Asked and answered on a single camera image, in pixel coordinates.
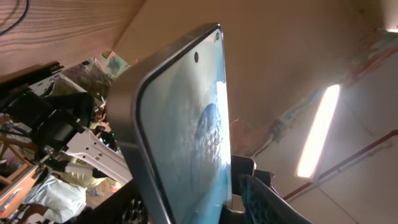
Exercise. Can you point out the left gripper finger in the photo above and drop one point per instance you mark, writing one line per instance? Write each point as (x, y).
(264, 206)

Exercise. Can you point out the smartphone with teal screen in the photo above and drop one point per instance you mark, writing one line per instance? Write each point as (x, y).
(169, 113)

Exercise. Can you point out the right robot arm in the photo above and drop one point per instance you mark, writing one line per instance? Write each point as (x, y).
(60, 125)

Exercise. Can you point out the ceiling fluorescent light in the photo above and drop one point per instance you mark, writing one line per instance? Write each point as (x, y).
(313, 147)

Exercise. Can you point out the red ceiling pipe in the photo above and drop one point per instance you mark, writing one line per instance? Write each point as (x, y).
(343, 163)

